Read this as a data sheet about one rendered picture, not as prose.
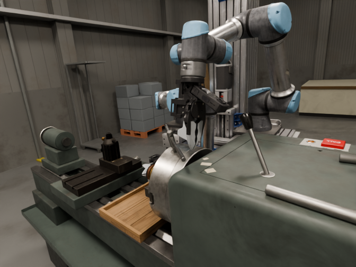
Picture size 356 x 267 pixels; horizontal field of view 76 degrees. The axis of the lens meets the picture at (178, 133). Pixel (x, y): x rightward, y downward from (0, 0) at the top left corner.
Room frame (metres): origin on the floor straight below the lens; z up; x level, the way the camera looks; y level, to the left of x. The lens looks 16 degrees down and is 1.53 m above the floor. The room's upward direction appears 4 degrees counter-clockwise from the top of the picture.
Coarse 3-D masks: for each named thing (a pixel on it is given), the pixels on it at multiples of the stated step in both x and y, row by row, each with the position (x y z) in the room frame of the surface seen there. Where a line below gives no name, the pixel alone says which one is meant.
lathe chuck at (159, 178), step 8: (184, 144) 0.86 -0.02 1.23; (168, 152) 0.80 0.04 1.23; (184, 152) 0.77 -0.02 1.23; (160, 160) 0.77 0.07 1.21; (168, 160) 0.76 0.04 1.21; (176, 160) 0.74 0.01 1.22; (160, 168) 0.74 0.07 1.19; (168, 168) 0.72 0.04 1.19; (152, 176) 0.74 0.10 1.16; (160, 176) 0.72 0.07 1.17; (168, 176) 0.70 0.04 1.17; (152, 184) 0.73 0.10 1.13; (160, 184) 0.71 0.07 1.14; (152, 192) 0.72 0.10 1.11; (160, 192) 0.70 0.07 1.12; (160, 200) 0.69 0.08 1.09; (152, 208) 0.73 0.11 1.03; (160, 208) 0.70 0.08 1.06; (160, 216) 0.73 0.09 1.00
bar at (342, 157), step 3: (339, 156) 0.57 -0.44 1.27; (342, 156) 0.56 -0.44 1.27; (345, 156) 0.56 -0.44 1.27; (348, 156) 0.55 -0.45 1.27; (351, 156) 0.55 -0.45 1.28; (354, 156) 0.55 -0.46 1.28; (339, 159) 0.56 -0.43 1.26; (342, 159) 0.56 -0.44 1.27; (345, 159) 0.55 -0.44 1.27; (348, 159) 0.55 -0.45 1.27; (351, 159) 0.55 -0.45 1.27; (354, 159) 0.54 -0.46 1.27; (345, 162) 0.56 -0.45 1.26; (348, 162) 0.55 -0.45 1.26; (351, 162) 0.55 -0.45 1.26; (354, 162) 0.54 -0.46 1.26
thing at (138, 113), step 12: (144, 84) 5.49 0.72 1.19; (156, 84) 5.51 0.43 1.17; (120, 96) 5.40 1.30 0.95; (132, 96) 5.43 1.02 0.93; (144, 96) 5.27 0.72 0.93; (120, 108) 5.43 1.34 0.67; (132, 108) 5.19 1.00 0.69; (144, 108) 5.11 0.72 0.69; (120, 120) 5.48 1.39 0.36; (132, 120) 5.22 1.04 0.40; (144, 120) 5.08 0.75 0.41; (156, 120) 5.42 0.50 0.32; (168, 120) 5.82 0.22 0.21; (132, 132) 5.24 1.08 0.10; (144, 132) 5.03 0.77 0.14
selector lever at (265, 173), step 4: (252, 132) 0.57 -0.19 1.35; (252, 136) 0.56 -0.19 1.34; (252, 140) 0.56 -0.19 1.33; (256, 140) 0.56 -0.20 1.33; (256, 144) 0.55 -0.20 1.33; (256, 148) 0.55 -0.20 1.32; (256, 152) 0.55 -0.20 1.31; (260, 152) 0.54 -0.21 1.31; (260, 156) 0.54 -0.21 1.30; (260, 160) 0.54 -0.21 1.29; (264, 164) 0.53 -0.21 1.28; (264, 168) 0.52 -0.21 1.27; (260, 172) 0.53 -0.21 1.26; (264, 172) 0.52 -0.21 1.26; (268, 172) 0.52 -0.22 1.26; (272, 172) 0.53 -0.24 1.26; (264, 176) 0.51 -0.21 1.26; (268, 176) 0.51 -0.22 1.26; (272, 176) 0.50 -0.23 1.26
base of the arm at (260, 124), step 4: (248, 112) 1.26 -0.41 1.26; (268, 112) 1.23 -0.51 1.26; (252, 116) 1.23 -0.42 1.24; (256, 116) 1.22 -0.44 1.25; (260, 116) 1.21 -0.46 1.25; (264, 116) 1.21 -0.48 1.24; (268, 116) 1.23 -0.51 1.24; (256, 120) 1.21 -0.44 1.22; (260, 120) 1.21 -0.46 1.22; (264, 120) 1.21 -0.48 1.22; (268, 120) 1.22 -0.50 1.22; (256, 124) 1.21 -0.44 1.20; (260, 124) 1.20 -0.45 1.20; (264, 124) 1.21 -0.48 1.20; (268, 124) 1.21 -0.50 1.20; (244, 128) 1.28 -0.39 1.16; (256, 128) 1.20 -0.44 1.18; (260, 128) 1.20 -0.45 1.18; (264, 128) 1.20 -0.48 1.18; (268, 128) 1.20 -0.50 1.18
